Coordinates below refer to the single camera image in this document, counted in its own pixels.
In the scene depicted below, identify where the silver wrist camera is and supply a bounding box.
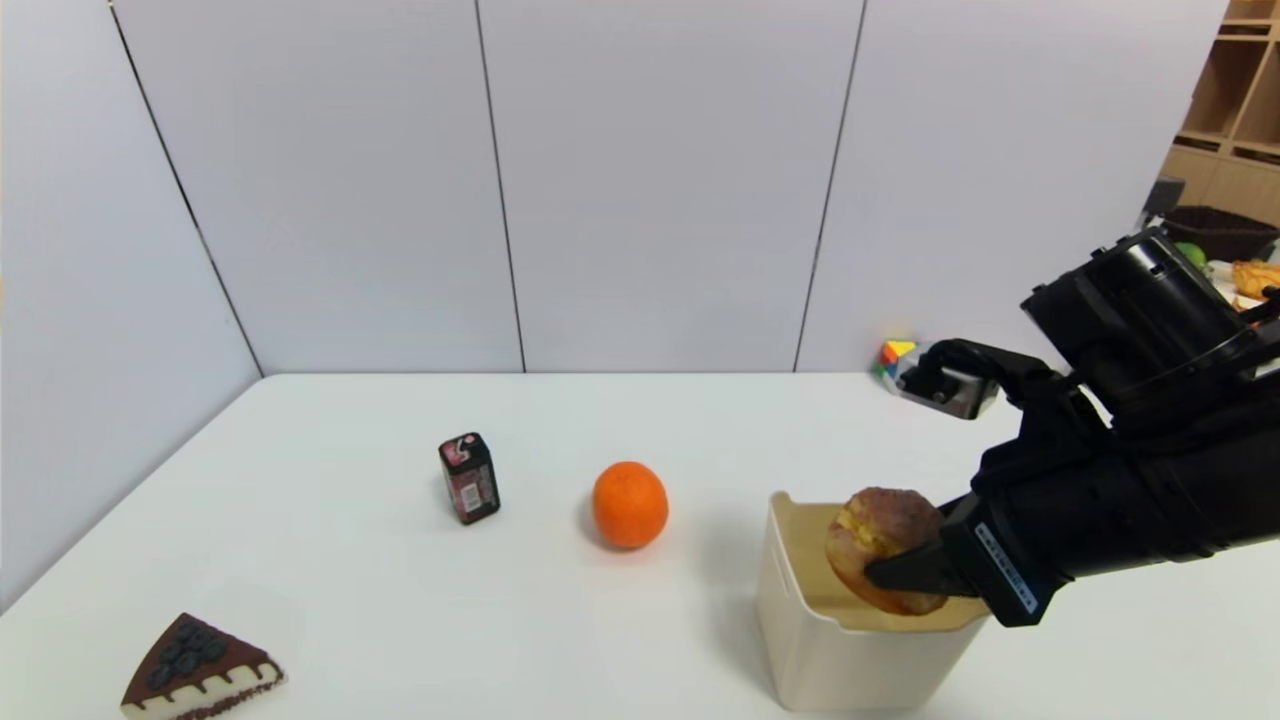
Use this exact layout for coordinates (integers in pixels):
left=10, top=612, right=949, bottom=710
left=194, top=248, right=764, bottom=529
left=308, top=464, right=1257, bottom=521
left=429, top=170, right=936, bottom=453
left=895, top=339, right=1041, bottom=421

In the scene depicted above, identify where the cream white plastic box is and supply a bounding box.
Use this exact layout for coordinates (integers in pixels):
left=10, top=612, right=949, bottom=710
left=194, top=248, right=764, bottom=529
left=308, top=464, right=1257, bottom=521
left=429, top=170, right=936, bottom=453
left=755, top=491, right=993, bottom=713

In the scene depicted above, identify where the round brown bread bun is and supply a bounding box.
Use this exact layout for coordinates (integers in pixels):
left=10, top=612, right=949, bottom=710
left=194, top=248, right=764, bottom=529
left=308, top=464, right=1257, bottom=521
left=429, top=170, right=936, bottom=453
left=825, top=487, right=949, bottom=616

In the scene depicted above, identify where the black woven basket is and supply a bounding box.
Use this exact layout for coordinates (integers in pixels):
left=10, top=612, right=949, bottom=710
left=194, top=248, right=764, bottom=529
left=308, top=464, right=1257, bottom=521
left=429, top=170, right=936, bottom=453
left=1165, top=205, right=1280, bottom=264

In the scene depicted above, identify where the grey chair back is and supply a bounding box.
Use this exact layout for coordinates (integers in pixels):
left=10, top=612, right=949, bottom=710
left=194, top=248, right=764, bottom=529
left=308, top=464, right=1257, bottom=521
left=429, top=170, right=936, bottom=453
left=1140, top=177, right=1187, bottom=231

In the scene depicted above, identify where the golden pastry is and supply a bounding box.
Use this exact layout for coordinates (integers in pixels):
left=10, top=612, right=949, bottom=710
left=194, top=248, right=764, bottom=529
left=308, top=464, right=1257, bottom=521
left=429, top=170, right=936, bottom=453
left=1231, top=259, right=1280, bottom=300

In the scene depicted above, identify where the colourful puzzle cube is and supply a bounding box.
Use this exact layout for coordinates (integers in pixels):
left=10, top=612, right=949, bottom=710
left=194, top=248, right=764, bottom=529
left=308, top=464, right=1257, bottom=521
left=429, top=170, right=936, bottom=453
left=877, top=339, right=919, bottom=391

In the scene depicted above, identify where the wooden shelf unit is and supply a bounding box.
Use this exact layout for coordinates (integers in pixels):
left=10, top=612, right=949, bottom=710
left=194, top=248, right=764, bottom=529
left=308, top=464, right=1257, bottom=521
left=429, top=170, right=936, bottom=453
left=1160, top=0, right=1280, bottom=227

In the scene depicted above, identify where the chocolate blueberry cake slice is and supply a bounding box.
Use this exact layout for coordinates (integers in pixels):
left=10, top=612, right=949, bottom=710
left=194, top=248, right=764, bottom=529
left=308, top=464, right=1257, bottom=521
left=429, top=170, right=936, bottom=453
left=120, top=612, right=289, bottom=720

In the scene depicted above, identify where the small dark drink carton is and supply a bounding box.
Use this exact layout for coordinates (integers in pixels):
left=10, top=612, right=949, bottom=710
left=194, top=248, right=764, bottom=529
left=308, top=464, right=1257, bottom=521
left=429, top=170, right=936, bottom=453
left=438, top=432, right=501, bottom=526

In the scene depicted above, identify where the orange fruit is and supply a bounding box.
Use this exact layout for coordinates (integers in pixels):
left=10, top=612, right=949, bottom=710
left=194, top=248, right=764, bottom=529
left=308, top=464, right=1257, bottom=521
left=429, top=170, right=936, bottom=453
left=592, top=461, right=669, bottom=550

